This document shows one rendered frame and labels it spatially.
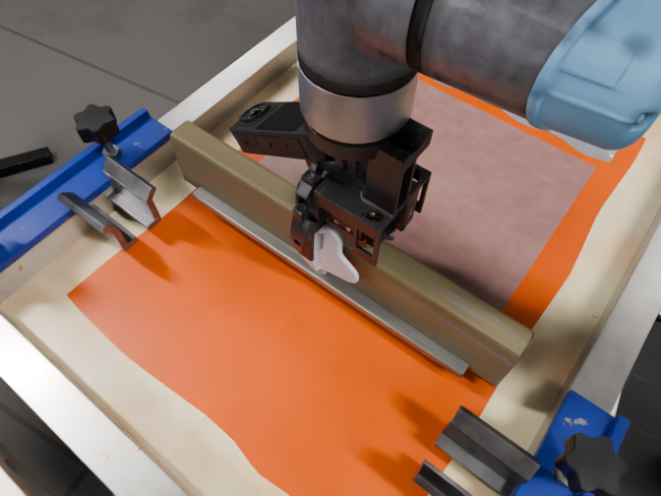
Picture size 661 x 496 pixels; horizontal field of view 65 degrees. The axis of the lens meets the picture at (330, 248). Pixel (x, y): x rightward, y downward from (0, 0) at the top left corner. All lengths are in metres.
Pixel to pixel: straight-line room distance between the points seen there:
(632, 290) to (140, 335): 0.50
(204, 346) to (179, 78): 1.88
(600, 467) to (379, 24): 0.33
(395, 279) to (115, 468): 0.28
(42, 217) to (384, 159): 0.40
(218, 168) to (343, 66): 0.28
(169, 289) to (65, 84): 1.95
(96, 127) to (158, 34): 2.00
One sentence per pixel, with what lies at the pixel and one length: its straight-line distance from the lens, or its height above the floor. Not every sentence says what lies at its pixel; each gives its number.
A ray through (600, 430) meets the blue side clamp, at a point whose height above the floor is 1.00.
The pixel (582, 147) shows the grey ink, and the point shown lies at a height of 0.96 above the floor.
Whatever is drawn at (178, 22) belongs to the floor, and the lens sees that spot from 2.64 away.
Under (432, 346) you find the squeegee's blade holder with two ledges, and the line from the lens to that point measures 0.50.
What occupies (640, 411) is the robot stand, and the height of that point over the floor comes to 0.21.
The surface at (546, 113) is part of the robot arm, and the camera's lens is 0.25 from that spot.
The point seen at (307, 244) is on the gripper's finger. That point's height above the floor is 1.07.
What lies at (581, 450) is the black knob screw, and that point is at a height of 1.06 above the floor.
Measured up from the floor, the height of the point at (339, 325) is 0.95.
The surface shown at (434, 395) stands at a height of 0.95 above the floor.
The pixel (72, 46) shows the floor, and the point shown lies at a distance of 2.66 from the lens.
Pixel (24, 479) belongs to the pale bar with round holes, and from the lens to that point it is 0.50.
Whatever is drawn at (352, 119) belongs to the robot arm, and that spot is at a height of 1.23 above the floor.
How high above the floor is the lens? 1.45
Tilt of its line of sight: 58 degrees down
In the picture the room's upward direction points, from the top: straight up
